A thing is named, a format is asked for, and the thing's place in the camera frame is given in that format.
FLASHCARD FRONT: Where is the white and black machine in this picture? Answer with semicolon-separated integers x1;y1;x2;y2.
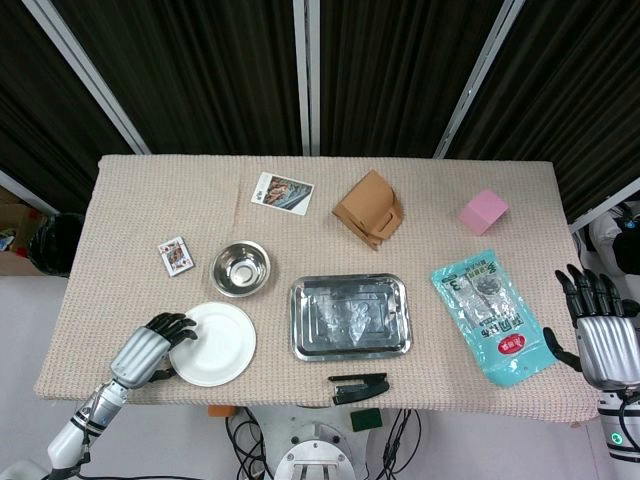
587;199;640;274

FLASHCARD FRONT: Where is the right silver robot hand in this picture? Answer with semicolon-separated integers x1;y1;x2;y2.
542;263;640;391

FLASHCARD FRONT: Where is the stainless steel bowl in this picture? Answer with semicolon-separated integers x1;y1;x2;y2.
209;240;274;299

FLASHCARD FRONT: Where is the dark green block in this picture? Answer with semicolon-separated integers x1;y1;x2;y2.
349;407;384;433

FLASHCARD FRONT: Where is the printed photo card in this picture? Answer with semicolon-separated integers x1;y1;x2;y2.
250;171;316;217

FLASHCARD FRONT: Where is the teal snack pouch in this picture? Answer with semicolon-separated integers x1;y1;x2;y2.
431;248;565;388

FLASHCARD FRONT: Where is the brown paper box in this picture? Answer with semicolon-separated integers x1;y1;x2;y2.
331;169;404;253

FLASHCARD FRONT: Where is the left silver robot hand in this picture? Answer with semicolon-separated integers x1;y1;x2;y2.
108;312;199;390

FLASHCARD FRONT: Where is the brown cardboard box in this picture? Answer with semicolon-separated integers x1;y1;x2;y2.
0;187;51;276

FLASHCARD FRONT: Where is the black pleated partition panel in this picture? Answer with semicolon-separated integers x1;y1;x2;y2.
0;0;136;216
318;0;511;159
49;0;304;156
444;0;640;224

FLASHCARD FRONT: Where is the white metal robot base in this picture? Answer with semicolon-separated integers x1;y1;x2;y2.
247;404;386;480

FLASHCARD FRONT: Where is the gray metal frame post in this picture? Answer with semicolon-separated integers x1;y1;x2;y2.
292;0;322;157
22;0;150;155
432;0;527;159

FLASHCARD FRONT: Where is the playing card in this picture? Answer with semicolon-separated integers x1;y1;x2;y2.
157;235;195;277

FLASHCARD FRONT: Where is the beige woven tablecloth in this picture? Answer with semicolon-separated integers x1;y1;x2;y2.
32;153;612;427

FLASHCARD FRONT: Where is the black stapler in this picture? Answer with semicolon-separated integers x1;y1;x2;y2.
327;371;390;406

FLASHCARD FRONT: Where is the pink foam block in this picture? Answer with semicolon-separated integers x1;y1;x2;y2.
456;188;510;236

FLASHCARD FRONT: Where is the black trash bin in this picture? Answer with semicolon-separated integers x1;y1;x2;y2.
28;213;86;279

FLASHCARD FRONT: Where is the rectangular stainless steel tray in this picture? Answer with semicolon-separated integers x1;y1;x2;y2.
288;272;414;362

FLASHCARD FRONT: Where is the white round plate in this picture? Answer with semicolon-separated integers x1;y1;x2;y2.
168;301;258;388

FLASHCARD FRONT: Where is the black cable bundle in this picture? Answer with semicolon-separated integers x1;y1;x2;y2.
382;408;424;480
224;407;281;480

